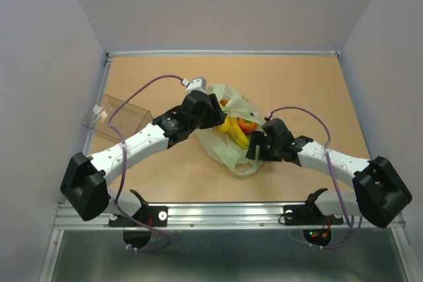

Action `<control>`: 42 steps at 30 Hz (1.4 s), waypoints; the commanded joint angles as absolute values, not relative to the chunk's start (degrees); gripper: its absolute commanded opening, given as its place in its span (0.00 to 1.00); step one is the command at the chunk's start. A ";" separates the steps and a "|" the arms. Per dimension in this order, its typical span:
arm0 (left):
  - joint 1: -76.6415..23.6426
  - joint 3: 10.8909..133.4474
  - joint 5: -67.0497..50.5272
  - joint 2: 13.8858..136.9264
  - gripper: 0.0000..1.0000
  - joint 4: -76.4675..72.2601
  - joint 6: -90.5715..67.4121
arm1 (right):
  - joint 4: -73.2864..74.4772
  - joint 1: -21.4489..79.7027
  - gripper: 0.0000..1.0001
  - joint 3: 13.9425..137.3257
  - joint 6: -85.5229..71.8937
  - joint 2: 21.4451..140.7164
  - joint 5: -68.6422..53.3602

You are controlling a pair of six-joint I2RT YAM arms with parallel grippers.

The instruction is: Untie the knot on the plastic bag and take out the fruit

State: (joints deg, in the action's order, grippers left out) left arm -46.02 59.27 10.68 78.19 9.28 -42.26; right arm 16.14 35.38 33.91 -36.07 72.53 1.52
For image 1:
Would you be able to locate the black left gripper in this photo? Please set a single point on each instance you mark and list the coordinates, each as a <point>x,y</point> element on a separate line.
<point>217,117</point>

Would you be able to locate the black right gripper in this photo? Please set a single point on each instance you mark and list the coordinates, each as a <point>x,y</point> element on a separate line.
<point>258,138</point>

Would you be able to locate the red orange persimmon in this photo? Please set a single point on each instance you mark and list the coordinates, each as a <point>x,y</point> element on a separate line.
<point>247,127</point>

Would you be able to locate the light green plastic bag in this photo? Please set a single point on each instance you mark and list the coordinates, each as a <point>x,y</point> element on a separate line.
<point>221,147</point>

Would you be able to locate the yellow banana bunch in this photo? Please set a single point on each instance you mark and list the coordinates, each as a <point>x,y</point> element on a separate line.
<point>237,134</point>

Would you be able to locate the orange fruit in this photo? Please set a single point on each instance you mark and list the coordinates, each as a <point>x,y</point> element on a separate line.
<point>223,102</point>

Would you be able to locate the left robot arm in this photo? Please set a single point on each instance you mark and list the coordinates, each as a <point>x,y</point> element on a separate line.
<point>86,179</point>

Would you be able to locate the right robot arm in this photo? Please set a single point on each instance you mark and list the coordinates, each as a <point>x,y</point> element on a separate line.
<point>379,194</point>

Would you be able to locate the clear plastic container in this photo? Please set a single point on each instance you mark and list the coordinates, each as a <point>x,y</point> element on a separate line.
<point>129,120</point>

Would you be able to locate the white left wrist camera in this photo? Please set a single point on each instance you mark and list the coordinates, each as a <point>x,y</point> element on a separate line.
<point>196,84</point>

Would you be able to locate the aluminium front rail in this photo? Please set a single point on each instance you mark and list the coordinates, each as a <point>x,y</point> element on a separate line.
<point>192,216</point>

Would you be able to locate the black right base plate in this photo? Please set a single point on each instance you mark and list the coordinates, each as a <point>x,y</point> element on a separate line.
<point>296,215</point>

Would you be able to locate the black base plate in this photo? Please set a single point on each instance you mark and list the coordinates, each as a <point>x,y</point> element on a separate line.
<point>296,215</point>
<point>153,216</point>

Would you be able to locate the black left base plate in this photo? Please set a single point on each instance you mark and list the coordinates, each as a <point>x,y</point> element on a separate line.
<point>153,216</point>

